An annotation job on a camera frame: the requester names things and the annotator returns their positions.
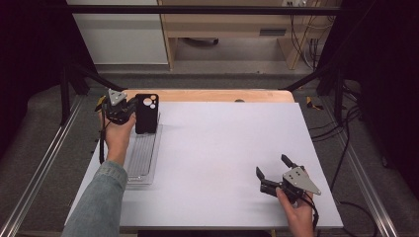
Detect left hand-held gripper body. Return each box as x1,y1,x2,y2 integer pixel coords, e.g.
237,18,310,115
102,88,133,125

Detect clear plastic packaging tray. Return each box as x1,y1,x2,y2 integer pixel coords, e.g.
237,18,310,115
123,112,164,186

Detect person's left hand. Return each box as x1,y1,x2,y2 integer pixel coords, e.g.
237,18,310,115
98,110,137,166

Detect black horizontal frame bar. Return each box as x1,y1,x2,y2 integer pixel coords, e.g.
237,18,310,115
65,4,367,17

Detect white table board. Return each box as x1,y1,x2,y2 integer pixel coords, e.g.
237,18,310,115
63,101,344,230

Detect black phone case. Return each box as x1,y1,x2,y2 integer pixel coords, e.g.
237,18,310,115
134,93,160,135

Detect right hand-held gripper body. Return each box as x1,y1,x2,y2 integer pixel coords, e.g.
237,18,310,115
259,166,322,203

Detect white power strip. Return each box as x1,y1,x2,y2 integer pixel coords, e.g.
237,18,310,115
282,0,307,8

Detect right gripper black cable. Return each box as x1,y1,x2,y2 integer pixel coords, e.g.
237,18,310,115
302,194,320,230

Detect looped black floor cable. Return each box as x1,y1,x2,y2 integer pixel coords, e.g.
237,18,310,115
338,200,380,237

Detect light wooden desk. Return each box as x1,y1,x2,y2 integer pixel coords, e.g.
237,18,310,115
157,0,344,71

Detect hanging black cables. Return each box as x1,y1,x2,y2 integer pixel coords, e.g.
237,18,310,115
290,13,334,70

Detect aluminium floor rail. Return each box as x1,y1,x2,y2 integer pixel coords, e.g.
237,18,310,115
0,95,85,237
320,97,399,237

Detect black curtain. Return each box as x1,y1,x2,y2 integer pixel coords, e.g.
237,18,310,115
0,0,97,159
319,0,419,192

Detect person's right hand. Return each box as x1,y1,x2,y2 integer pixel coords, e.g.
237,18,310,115
276,187,317,237

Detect black frame stand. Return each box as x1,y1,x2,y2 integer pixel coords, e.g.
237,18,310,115
280,62,345,124
59,60,127,126

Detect grey desk label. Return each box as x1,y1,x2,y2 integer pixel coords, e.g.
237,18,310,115
259,28,288,37

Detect white cabinet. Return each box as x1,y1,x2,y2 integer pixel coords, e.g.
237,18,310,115
66,0,170,65

